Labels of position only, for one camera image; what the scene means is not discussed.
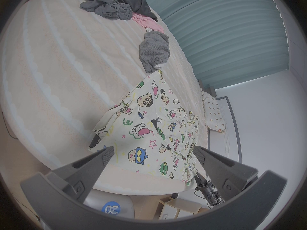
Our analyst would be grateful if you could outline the pale wooden bedside table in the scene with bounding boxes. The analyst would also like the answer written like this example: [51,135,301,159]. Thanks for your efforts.
[158,195,203,221]

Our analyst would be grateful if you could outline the white printed pillow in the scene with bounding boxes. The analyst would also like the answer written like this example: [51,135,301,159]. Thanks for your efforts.
[201,91,226,134]

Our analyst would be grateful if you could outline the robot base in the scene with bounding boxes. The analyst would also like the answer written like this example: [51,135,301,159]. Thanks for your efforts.
[83,188,135,222]

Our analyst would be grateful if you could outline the bed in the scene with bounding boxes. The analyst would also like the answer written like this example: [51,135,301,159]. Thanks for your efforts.
[0,0,241,196]

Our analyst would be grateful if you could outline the dark grey garment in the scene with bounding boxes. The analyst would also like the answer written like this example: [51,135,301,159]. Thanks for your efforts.
[80,0,133,20]

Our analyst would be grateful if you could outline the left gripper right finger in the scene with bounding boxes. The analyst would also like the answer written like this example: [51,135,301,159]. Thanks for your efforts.
[193,146,259,202]

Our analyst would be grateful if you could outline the white printed pyjama top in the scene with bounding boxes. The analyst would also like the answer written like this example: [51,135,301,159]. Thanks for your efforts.
[87,70,201,187]

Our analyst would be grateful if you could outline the grey bedside table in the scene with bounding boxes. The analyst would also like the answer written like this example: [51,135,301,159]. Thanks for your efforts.
[197,79,217,98]

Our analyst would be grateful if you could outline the grey knit garment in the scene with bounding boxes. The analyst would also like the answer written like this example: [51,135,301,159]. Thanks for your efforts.
[139,31,171,73]

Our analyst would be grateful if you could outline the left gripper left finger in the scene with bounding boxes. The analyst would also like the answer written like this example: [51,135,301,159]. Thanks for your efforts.
[48,146,115,203]

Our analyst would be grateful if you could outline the blue-green curtain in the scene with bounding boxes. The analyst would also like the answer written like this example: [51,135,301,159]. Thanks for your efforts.
[131,0,292,90]

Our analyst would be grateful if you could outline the pink garment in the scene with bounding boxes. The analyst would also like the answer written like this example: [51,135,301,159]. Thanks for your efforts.
[131,12,165,33]

